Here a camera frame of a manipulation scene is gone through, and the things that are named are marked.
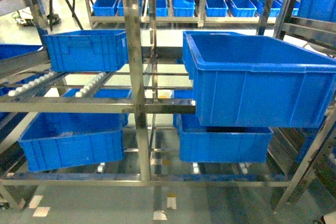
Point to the stainless steel shelf rack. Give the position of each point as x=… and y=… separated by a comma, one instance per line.
x=287, y=189

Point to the blue bin lower right shelf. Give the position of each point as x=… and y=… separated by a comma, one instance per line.
x=203, y=144

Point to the blue bin shelf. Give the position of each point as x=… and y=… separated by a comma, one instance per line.
x=62, y=140
x=88, y=50
x=203, y=144

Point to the blue bin upper left shelf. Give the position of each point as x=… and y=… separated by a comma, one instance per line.
x=88, y=50

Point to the blue bin lower left shelf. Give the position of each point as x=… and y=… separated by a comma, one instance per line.
x=62, y=140

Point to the large blue bin front right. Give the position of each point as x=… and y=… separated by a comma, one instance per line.
x=257, y=81

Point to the far stainless rack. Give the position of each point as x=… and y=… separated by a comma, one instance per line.
x=182, y=12

